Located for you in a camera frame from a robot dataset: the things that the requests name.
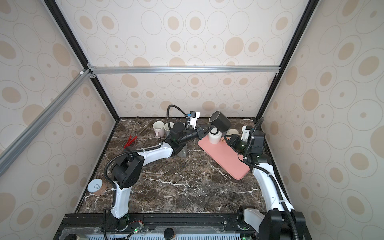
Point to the white ribbed mug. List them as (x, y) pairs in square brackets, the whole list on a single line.
[(214, 136)]

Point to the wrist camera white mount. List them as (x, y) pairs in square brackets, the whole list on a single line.
[(245, 133), (191, 120)]

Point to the pink plastic tray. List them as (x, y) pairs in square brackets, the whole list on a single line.
[(225, 157)]

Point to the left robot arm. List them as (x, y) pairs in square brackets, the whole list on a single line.
[(124, 170)]

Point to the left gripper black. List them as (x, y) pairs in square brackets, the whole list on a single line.
[(197, 132)]

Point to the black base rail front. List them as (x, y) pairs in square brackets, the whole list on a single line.
[(144, 226)]

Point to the black mug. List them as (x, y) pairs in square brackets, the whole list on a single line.
[(220, 121)]

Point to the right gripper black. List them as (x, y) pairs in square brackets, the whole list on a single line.
[(234, 141)]

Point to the pale pink mug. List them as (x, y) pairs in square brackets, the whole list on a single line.
[(159, 128)]

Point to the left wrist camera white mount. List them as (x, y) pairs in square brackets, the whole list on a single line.
[(191, 120)]

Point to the cream and salmon mug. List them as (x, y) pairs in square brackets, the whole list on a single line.
[(232, 132)]

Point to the horizontal aluminium rail back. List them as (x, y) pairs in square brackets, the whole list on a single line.
[(185, 70)]

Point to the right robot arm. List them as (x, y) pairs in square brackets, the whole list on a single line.
[(270, 192)]

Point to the diagonal aluminium rail left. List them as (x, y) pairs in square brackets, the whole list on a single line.
[(25, 138)]

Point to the red handled tongs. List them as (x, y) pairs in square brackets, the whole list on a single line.
[(133, 136)]

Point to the dark grey mug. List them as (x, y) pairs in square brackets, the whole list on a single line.
[(183, 152)]

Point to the light grey mug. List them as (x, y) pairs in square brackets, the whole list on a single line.
[(167, 127)]

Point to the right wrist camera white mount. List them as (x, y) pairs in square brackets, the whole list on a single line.
[(245, 133)]

